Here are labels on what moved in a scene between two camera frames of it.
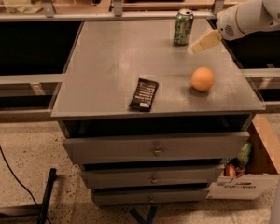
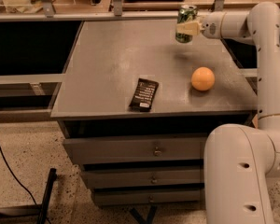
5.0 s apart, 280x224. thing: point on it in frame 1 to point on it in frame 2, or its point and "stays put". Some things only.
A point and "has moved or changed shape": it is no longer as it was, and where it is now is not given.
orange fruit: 203,78 stays put
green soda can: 183,26 has moved or changed shape
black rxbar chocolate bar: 144,94 stays put
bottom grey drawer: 149,197 stays put
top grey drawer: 155,147 stays put
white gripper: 226,22 to 211,25
